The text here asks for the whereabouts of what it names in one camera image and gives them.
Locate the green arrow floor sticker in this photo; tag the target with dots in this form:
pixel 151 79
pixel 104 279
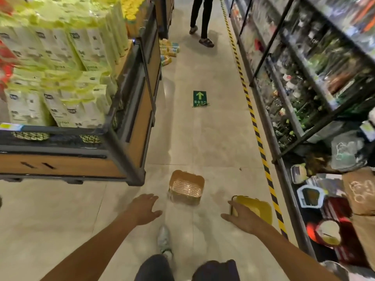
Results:
pixel 199 98

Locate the yellow rectangular basket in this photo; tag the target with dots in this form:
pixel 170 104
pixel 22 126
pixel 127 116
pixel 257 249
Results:
pixel 260 209

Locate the person's left shoe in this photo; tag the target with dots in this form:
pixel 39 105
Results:
pixel 164 239

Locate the person's dark shorts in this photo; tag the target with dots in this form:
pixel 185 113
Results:
pixel 158 269

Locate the pile of yellow floor packets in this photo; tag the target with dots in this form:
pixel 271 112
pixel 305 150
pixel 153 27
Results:
pixel 168 51

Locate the yellow black hazard tape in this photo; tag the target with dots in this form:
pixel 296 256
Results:
pixel 257 140

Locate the person's left forearm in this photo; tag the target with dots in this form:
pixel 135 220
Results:
pixel 88 254

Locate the brown rectangular basket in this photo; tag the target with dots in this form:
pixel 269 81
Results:
pixel 186 187

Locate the rows of assorted hanging goods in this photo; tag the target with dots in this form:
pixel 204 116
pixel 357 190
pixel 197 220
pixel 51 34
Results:
pixel 322 114

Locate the person's right hand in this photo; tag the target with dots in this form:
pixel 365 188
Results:
pixel 246 222

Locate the person's left hand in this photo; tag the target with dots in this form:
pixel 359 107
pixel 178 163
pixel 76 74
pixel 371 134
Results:
pixel 145 210

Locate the dark distant shelving unit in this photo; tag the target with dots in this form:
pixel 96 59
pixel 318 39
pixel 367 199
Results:
pixel 140 122

